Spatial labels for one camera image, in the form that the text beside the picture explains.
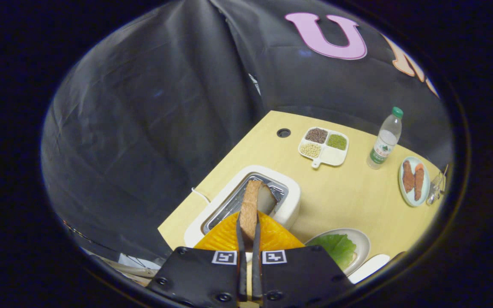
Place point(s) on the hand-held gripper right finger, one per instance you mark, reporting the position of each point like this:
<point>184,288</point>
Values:
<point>298,278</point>

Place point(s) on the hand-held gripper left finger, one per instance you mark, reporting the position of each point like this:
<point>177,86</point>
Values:
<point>199,278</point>

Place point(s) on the toasted bread slice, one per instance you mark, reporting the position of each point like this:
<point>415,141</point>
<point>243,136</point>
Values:
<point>250,205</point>

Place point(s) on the green lettuce leaf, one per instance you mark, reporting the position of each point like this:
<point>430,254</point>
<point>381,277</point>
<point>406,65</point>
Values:
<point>336,250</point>

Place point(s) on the white toaster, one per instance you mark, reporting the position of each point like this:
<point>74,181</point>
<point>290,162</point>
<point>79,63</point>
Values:
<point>290,211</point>

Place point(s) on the beige plate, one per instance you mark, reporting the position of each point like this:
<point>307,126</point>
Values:
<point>363,244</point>

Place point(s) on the white plate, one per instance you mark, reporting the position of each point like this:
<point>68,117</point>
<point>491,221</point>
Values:
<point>370,267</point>

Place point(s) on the white divided dish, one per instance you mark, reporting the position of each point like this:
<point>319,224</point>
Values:
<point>334,157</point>

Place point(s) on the pale soybeans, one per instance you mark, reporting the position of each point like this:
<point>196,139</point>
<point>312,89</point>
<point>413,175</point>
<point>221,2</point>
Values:
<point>310,150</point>

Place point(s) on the pale green plate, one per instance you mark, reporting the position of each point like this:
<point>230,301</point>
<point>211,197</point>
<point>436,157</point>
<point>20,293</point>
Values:
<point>414,203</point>

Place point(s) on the green mung beans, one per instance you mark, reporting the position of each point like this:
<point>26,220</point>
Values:
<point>337,141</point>

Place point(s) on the dark brown grains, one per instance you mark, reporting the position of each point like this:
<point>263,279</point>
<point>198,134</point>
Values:
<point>316,135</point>

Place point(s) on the reddish brown meat slice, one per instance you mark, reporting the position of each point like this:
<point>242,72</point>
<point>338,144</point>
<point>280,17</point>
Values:
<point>408,177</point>
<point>419,182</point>

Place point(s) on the clear plastic water bottle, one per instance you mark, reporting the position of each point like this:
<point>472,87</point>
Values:
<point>383,145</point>

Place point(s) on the black backdrop cloth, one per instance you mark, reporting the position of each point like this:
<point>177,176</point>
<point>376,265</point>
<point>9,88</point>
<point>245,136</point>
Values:
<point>144,128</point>

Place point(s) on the small glass shaker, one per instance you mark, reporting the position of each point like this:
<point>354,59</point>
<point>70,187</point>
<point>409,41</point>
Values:
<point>435,188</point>

